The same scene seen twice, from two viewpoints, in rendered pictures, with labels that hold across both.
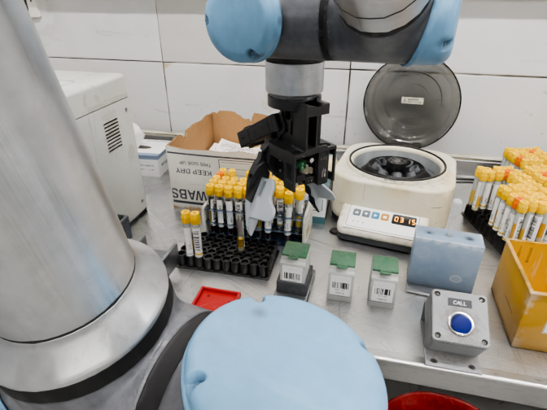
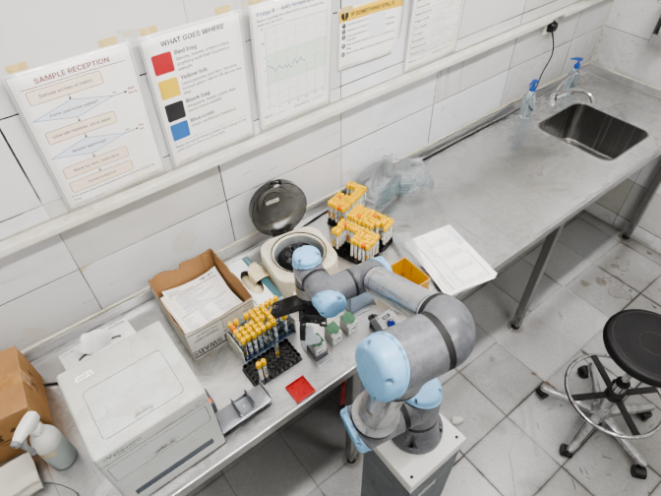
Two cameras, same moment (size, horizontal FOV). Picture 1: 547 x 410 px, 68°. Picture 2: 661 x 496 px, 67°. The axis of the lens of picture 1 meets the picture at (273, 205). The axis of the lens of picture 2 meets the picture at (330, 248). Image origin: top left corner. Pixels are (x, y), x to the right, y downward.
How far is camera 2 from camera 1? 1.13 m
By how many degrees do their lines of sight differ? 42
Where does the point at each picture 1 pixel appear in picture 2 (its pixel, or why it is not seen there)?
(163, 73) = (82, 276)
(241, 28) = (336, 309)
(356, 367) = not seen: hidden behind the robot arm
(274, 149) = (311, 316)
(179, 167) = (196, 340)
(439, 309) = (382, 324)
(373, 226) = not seen: hidden behind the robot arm
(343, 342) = not seen: hidden behind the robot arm
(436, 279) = (361, 305)
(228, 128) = (163, 282)
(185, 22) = (92, 233)
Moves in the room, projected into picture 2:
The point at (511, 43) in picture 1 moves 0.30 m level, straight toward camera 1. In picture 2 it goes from (307, 147) to (338, 194)
